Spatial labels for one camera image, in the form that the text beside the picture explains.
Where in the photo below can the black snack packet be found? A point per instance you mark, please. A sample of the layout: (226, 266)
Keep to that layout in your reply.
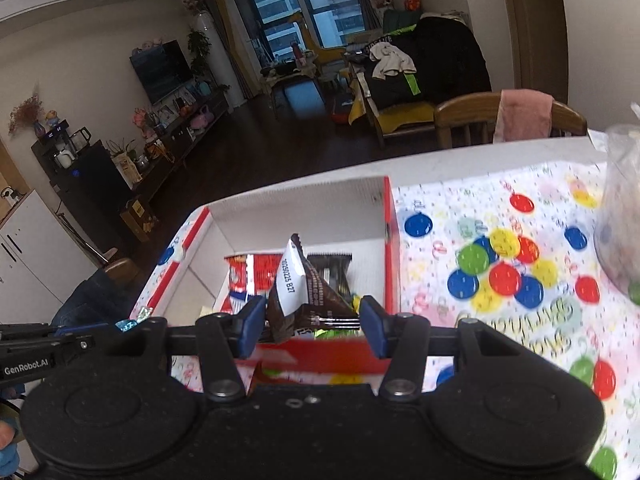
(333, 268)

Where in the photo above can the wooden chair with jeans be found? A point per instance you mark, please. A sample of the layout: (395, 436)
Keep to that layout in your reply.
(122, 272)

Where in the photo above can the dark blue jeans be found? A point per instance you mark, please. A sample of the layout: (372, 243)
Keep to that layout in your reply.
(96, 300)

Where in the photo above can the clear plastic bag of snacks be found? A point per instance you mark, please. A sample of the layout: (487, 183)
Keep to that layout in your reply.
(616, 237)

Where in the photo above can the red cardboard shoe box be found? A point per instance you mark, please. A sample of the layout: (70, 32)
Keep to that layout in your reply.
(257, 244)

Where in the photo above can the black television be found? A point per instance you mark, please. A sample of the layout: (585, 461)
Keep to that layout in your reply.
(161, 70)

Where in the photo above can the dark sofa with clothes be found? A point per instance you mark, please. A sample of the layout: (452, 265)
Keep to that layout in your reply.
(449, 63)

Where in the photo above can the pink cloth on chair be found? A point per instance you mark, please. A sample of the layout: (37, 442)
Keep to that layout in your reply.
(523, 114)

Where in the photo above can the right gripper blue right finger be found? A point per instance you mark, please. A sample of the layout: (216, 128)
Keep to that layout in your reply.
(378, 327)

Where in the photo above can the red snack bag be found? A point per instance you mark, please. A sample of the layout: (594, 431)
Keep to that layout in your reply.
(249, 275)

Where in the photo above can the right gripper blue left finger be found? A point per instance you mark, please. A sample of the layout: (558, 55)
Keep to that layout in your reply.
(248, 326)

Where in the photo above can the dark chocolate snack packet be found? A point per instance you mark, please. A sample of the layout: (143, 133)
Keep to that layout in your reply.
(301, 301)

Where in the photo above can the white cabinet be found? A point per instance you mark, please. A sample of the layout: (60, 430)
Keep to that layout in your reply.
(41, 265)

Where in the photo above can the green biscuit packet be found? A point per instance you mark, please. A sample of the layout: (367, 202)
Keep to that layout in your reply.
(333, 333)

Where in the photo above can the white garment on sofa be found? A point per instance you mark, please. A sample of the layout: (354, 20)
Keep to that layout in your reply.
(390, 61)

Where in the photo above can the balloon birthday tablecloth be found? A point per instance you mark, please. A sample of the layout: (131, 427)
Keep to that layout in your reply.
(515, 249)

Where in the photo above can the wooden chair with pink cloth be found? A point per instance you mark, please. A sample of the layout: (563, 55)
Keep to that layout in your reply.
(474, 117)

